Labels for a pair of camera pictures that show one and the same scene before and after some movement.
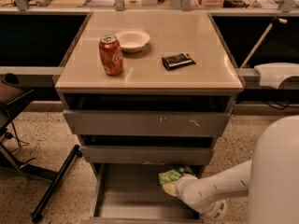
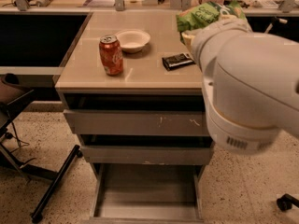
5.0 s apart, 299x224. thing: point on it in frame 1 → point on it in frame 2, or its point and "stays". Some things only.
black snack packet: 177,61 stays
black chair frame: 56,177 stays
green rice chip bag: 170,175 → 200,16
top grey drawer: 148,114 stays
